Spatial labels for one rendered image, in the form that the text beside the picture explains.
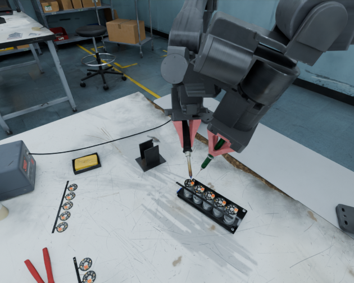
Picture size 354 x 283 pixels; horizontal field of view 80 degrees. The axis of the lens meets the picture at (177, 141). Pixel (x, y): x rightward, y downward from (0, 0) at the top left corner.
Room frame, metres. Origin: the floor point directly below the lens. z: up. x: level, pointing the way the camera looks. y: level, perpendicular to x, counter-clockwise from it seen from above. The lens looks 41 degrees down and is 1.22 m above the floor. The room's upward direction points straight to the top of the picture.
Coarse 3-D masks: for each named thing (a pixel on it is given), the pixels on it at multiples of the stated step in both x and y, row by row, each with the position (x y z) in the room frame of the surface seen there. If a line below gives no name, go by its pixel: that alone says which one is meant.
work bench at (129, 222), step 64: (64, 128) 0.61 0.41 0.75; (128, 128) 0.61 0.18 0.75; (128, 192) 0.33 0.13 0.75; (256, 192) 0.33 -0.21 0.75; (0, 256) 0.18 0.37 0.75; (64, 256) 0.18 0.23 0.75; (128, 256) 0.18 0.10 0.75; (192, 256) 0.18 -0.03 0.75; (256, 256) 0.18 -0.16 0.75; (320, 256) 0.18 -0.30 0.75
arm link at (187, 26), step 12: (192, 0) 0.60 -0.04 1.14; (204, 0) 0.62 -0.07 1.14; (216, 0) 0.72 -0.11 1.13; (180, 12) 0.57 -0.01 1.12; (192, 12) 0.56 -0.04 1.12; (180, 24) 0.53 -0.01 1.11; (192, 24) 0.53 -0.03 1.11; (180, 36) 0.50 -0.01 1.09; (192, 36) 0.50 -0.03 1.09; (192, 48) 0.49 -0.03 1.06
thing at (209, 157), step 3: (219, 138) 0.30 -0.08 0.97; (219, 141) 0.29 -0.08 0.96; (222, 141) 0.29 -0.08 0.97; (216, 144) 0.30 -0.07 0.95; (219, 144) 0.29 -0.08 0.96; (222, 144) 0.29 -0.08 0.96; (216, 147) 0.29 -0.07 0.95; (219, 147) 0.29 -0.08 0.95; (207, 156) 0.30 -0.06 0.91; (210, 156) 0.30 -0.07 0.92; (213, 156) 0.30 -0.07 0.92; (207, 159) 0.30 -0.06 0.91; (210, 159) 0.30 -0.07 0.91; (204, 162) 0.30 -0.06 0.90; (207, 162) 0.30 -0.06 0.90; (201, 165) 0.31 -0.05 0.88; (204, 165) 0.30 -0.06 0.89
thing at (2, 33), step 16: (0, 16) 2.58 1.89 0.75; (16, 16) 2.58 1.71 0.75; (0, 32) 1.94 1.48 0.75; (16, 32) 1.94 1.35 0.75; (32, 32) 1.94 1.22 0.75; (48, 32) 1.94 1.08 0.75; (0, 48) 1.63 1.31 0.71; (32, 48) 2.87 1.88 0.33; (64, 80) 1.89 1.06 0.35; (0, 112) 1.63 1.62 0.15; (16, 112) 1.60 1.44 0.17
